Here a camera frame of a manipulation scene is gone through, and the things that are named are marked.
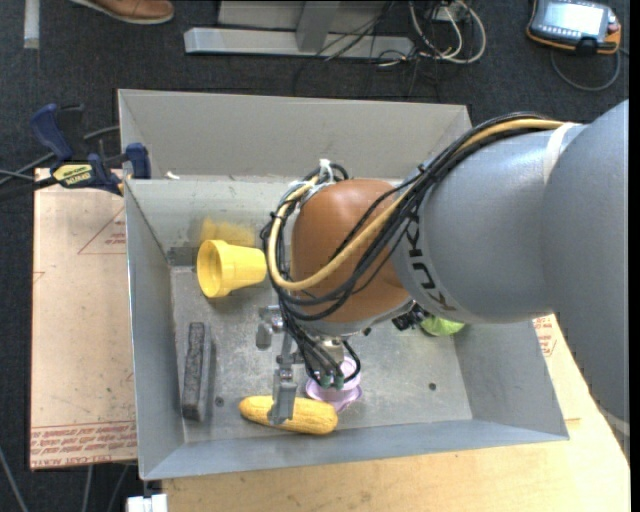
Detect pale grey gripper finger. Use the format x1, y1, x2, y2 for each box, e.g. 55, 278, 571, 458
268, 367, 299, 427
254, 305, 285, 351

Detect yellow toy corn cob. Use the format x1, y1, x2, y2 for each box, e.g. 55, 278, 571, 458
238, 394, 340, 436

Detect lilac plastic cup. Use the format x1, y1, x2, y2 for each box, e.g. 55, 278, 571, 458
304, 355, 364, 414

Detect yellow plastic cup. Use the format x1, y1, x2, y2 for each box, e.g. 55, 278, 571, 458
195, 238, 269, 300

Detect grey metal bin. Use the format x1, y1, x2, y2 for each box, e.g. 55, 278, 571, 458
117, 88, 570, 482

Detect yellow-green ball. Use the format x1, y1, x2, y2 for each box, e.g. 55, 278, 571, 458
419, 313, 466, 338

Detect brown cardboard board red print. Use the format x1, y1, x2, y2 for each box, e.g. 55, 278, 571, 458
29, 167, 561, 471

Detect person's foot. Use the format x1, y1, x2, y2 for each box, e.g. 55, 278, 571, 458
69, 0, 175, 26

